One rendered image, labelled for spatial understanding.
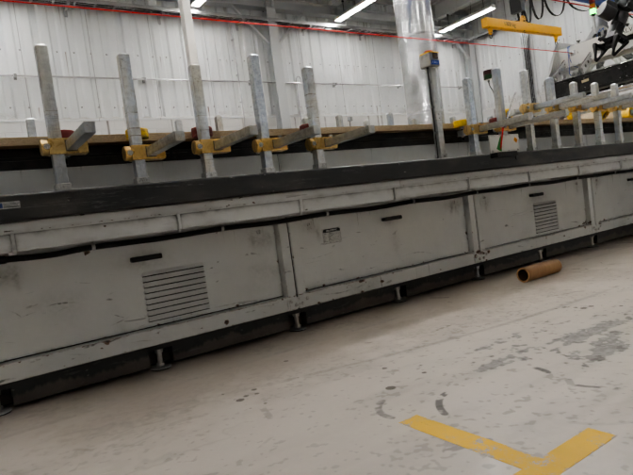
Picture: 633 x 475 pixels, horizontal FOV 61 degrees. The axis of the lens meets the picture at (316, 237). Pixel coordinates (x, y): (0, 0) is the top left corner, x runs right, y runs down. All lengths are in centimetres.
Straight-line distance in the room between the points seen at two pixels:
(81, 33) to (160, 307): 791
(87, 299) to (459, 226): 202
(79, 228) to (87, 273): 28
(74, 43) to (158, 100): 150
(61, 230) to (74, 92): 765
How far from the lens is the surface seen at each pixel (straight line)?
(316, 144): 225
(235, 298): 232
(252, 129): 178
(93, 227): 190
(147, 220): 194
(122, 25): 1001
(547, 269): 318
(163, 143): 177
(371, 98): 1225
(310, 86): 231
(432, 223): 302
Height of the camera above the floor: 54
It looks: 3 degrees down
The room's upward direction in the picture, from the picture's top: 8 degrees counter-clockwise
